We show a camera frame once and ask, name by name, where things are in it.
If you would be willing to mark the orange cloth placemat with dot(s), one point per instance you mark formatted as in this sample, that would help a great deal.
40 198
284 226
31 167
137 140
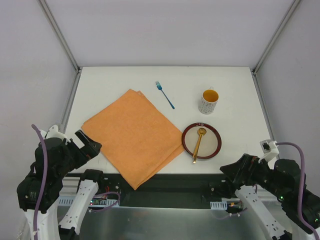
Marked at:
136 138

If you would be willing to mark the gold spoon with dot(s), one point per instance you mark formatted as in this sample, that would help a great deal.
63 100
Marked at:
201 132

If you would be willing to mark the blue metal fork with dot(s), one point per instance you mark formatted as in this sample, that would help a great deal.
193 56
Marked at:
159 87

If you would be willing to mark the red rimmed plate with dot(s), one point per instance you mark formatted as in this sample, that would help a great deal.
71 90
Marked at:
210 145

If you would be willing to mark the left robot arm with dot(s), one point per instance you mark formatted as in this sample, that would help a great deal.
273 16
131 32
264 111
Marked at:
38 194

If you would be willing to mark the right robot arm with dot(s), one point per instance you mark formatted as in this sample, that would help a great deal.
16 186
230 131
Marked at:
287 187

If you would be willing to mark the white floral mug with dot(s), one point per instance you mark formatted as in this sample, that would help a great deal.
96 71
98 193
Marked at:
208 101

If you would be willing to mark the left aluminium frame post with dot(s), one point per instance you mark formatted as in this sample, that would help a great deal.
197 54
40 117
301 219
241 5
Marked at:
57 31

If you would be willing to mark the aluminium frame post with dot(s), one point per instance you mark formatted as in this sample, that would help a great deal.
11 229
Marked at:
57 31
281 27

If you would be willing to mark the right aluminium frame post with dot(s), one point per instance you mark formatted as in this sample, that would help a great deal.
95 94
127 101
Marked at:
281 27

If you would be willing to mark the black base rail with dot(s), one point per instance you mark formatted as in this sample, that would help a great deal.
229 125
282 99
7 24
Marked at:
178 191

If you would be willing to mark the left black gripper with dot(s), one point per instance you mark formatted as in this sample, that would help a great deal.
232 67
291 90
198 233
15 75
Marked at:
81 149

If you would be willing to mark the right white cable duct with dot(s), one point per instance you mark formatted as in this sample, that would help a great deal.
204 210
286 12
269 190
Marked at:
218 205

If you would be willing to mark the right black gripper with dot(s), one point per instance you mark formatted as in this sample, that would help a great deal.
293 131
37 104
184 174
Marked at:
240 169

